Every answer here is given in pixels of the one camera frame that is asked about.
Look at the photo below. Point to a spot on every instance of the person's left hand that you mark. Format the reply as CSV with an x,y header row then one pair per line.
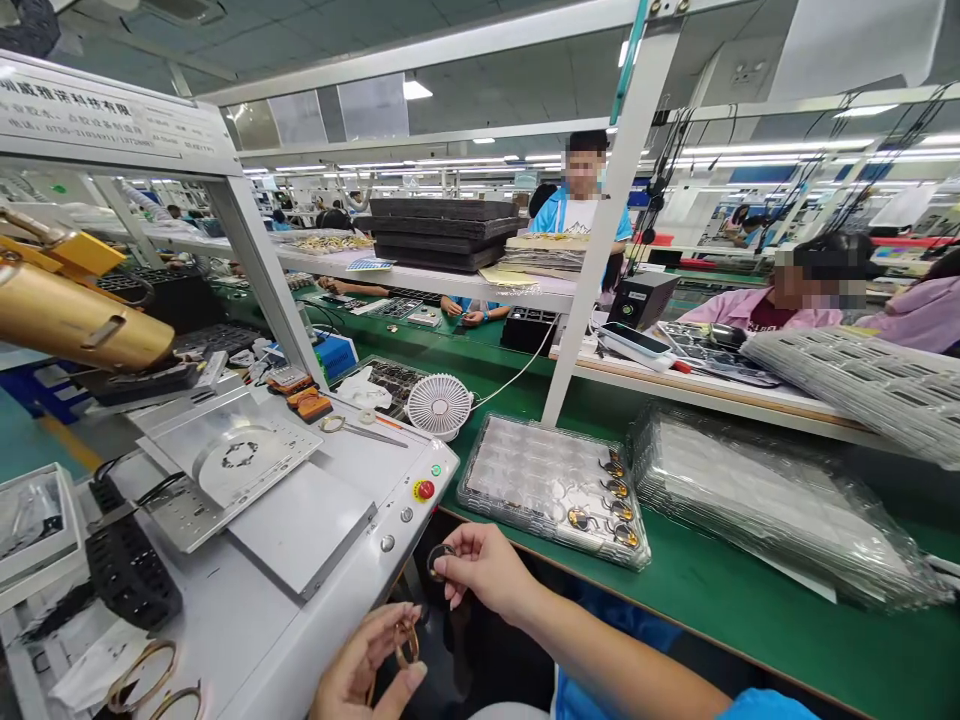
x,y
352,675

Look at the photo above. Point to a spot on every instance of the person's right hand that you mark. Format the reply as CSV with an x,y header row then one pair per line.
x,y
499,570

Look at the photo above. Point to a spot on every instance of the person's right thumb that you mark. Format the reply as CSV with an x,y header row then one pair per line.
x,y
457,568

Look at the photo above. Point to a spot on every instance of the person's right fingers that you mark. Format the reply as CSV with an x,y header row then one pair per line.
x,y
463,594

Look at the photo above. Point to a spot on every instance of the person's left thumb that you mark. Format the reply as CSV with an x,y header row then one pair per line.
x,y
401,681

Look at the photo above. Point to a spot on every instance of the person's left fingers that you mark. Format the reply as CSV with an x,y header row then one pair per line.
x,y
386,621

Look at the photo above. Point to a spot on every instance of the person's right index finger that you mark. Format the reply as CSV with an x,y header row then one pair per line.
x,y
469,536

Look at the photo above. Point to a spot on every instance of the red emergency stop button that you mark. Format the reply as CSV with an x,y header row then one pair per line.
x,y
425,490

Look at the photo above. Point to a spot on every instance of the clear tray with coil parts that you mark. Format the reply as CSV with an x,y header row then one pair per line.
x,y
540,480

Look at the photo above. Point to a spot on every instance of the white bench machine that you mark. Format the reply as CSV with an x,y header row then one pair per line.
x,y
315,525

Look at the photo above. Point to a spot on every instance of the small white desk fan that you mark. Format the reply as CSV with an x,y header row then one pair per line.
x,y
439,405

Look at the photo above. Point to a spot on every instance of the metal tweezers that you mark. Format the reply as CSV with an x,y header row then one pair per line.
x,y
375,435

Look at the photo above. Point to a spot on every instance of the person's body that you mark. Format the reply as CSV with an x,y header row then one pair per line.
x,y
574,701

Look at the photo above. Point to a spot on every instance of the black tray with white cloth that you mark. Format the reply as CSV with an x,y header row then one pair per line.
x,y
401,379

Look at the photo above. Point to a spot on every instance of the orange connector block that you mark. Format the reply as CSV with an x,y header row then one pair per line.
x,y
289,379
309,405

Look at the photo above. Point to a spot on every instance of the black compartment box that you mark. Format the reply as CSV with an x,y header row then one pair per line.
x,y
529,330

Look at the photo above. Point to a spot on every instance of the metal fixture plate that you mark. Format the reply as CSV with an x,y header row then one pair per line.
x,y
255,450

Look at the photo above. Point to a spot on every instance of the blue instrument box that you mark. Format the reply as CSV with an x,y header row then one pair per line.
x,y
339,356

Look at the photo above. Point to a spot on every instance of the white and blue device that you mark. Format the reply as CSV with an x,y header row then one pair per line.
x,y
634,341

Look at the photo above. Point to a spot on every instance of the white workbench shelf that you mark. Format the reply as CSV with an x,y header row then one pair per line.
x,y
420,281

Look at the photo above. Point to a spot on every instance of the bagged stack of clear trays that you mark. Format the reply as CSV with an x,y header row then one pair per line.
x,y
750,502

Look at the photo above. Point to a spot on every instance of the blue sticker sheet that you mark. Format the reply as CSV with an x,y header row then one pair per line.
x,y
370,264

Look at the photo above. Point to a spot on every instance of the stack of beige sheets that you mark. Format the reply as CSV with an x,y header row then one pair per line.
x,y
544,255

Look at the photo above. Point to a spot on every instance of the stack of black foam trays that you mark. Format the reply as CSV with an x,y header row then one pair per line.
x,y
442,240

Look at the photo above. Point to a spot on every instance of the black power supply box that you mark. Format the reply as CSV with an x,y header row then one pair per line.
x,y
645,296

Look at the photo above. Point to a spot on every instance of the flat black parts tray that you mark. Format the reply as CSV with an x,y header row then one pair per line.
x,y
705,352

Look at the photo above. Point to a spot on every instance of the tray of gold parts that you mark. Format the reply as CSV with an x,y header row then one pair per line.
x,y
322,241

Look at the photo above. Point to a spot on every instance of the white open box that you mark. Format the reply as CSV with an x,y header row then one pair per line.
x,y
37,525

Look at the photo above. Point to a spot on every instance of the pile of clear blister trays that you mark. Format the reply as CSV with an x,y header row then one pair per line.
x,y
862,382

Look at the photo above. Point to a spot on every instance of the gold cylindrical machine head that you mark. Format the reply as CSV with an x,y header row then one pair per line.
x,y
67,315

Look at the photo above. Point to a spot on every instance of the white printed sign panel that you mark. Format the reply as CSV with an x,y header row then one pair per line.
x,y
112,120

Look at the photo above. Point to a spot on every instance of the white frame post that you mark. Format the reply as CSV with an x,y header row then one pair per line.
x,y
600,262

